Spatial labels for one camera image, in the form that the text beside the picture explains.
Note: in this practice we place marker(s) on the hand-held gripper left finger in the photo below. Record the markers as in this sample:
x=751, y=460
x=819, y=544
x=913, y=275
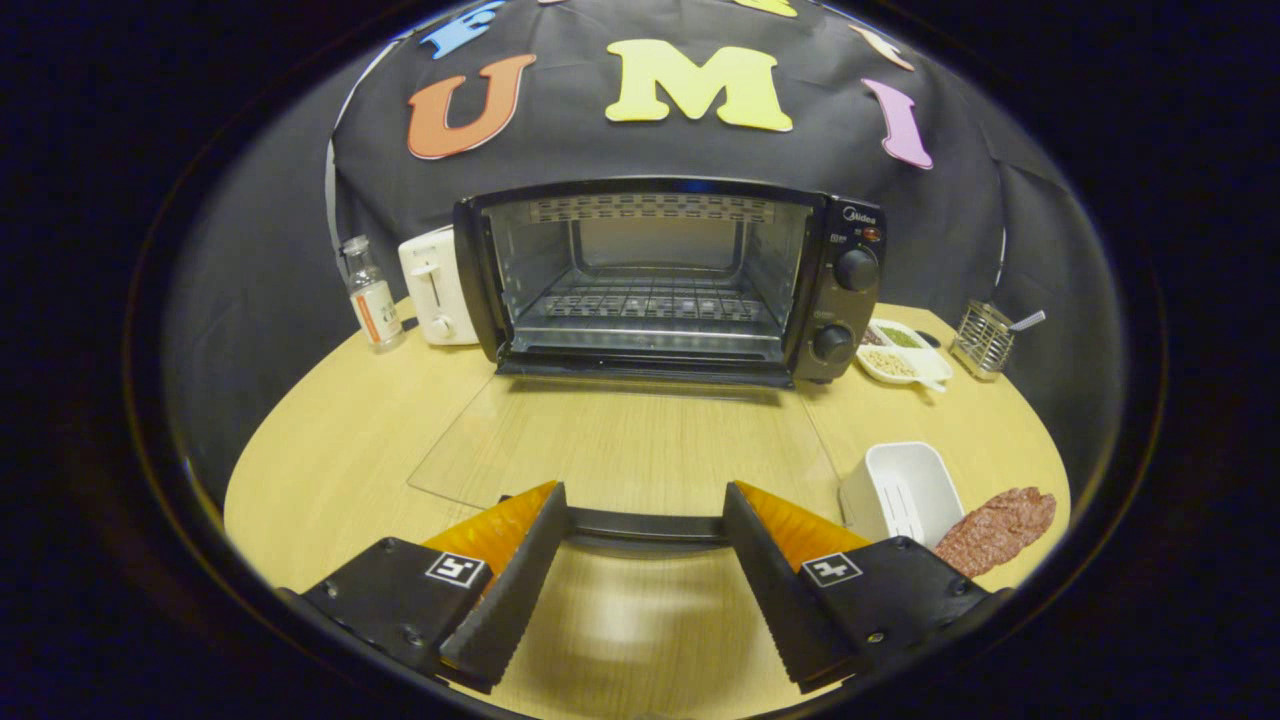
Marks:
x=515, y=590

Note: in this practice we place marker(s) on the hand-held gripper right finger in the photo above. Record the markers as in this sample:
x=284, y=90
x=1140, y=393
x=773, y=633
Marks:
x=775, y=590

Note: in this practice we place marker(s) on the brown meat slice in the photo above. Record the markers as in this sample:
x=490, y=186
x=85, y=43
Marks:
x=1000, y=525

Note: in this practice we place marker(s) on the black toaster oven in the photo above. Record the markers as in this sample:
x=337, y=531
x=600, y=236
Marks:
x=850, y=300

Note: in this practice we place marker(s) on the white bread toaster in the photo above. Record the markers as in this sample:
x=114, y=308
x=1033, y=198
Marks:
x=435, y=290

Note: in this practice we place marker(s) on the white rectangular tray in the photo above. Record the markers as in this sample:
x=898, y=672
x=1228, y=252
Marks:
x=900, y=490

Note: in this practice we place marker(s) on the white divided grain dish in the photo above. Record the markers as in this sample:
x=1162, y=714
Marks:
x=905, y=358

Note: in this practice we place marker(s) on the small black round cap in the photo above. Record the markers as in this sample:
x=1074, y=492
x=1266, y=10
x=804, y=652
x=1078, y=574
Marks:
x=927, y=338

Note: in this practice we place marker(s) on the clear bottle orange label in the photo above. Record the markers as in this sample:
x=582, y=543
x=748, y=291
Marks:
x=375, y=310

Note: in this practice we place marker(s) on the silver spoon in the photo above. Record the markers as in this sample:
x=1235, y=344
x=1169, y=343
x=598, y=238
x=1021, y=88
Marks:
x=1028, y=321

